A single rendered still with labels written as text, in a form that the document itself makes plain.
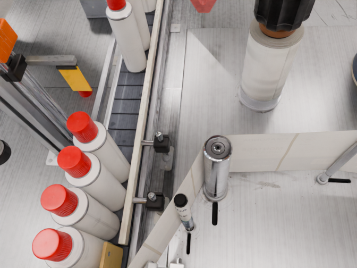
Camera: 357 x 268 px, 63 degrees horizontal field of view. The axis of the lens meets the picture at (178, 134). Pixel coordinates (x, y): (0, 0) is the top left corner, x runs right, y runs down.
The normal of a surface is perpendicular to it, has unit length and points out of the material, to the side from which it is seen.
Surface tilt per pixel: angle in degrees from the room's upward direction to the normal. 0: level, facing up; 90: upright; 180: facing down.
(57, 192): 2
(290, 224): 0
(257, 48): 92
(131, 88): 0
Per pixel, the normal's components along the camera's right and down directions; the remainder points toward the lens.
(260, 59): -0.62, 0.70
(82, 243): 0.62, -0.51
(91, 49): -0.09, -0.46
